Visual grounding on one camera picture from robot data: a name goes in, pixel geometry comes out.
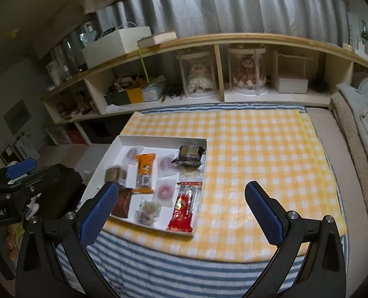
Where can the tissue box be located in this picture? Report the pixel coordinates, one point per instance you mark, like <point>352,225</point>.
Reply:
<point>151,94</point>

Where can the beige mattress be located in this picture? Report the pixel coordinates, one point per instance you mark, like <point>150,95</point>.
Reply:
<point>332,149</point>

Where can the wooden shelf unit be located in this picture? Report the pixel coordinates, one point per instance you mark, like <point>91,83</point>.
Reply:
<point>221,71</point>

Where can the beige folded blanket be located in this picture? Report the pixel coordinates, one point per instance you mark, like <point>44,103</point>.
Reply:
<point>342,108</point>

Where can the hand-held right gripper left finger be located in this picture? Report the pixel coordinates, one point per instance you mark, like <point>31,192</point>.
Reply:
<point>100,214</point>

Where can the yellow checked cloth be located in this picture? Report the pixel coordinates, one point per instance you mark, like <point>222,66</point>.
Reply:
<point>264,149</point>

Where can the green ribbon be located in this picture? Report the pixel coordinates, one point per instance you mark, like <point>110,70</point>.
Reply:
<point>143,65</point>

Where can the red snack packet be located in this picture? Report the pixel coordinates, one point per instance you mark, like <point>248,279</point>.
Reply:
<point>184,208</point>

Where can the pink doll in clear case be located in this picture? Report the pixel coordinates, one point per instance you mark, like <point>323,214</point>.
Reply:
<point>247,71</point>

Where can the clear pink donut packet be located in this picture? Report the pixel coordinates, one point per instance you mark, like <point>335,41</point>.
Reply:
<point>165,191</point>

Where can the yellow cardboard box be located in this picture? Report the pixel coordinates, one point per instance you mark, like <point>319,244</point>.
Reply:
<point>134,96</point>

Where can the cream doll in clear case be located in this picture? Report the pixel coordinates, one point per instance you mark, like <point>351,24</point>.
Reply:
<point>197,74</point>

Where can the thick book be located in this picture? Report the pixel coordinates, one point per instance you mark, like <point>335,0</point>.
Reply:
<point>159,38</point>

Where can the brown chocolate snack packet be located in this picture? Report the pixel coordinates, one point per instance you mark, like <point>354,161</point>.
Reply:
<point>123,201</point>

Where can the white cardboard box tray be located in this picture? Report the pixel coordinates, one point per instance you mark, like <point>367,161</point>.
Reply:
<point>163,215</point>

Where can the green glass bottle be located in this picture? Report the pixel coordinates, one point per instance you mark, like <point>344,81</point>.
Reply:
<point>364,34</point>

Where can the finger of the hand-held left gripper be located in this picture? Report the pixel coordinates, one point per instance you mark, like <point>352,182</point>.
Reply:
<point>21,167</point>

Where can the dark foil snack packet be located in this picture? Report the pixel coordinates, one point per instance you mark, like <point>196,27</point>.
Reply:
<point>188,155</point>

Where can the white textured storage box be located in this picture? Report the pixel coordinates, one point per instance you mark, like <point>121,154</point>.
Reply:
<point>109,48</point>

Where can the olive gold snack packet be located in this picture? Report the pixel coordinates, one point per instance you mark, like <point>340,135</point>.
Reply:
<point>115,174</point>

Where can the orange snack packet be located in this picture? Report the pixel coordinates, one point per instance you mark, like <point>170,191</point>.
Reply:
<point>145,164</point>

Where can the red box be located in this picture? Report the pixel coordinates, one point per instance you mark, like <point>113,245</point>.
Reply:
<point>75,137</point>

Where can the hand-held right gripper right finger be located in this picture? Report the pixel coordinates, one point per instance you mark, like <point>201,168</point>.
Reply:
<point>264,214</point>

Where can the small white box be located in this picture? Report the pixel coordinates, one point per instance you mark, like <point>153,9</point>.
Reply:
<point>292,84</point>

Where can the clear green candy packet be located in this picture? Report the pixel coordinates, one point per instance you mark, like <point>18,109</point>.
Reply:
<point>148,211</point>

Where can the grey curtain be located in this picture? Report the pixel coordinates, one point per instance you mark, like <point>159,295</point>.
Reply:
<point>233,6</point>

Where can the grey folded blanket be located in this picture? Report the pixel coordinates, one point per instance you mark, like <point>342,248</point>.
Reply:
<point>351,93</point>

